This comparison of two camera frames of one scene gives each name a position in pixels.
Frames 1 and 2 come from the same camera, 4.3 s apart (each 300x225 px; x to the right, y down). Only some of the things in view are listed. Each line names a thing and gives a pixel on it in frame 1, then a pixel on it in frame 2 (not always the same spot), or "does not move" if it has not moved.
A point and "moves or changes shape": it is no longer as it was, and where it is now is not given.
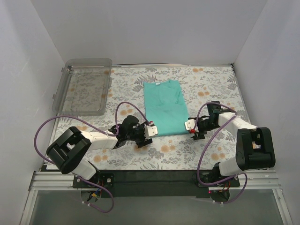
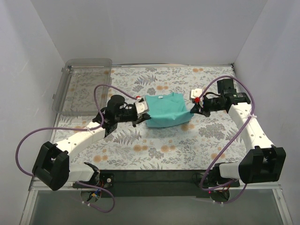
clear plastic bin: x=83 y=87 does not move
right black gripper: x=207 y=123 to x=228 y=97
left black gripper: x=142 y=137 to x=138 y=116
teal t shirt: x=165 y=107 moves or changes shape
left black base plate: x=105 y=179 does not move
